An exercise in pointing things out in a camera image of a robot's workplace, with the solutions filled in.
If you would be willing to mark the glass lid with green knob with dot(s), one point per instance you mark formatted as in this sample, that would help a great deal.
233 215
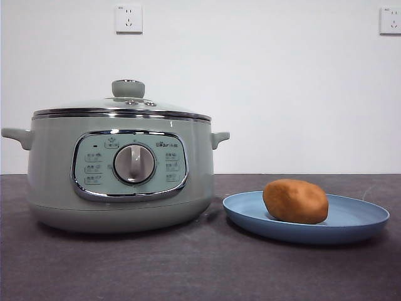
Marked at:
128 89

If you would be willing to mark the brown potato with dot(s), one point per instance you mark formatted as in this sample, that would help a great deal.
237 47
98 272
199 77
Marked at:
294 200

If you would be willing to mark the pale green electric steamer pot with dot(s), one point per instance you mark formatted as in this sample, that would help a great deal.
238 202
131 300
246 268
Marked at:
50 188

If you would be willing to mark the blue round plate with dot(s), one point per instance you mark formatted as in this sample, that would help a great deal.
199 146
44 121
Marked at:
351 226

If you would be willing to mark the white wall socket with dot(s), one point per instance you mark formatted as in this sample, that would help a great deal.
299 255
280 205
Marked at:
390 20
128 19

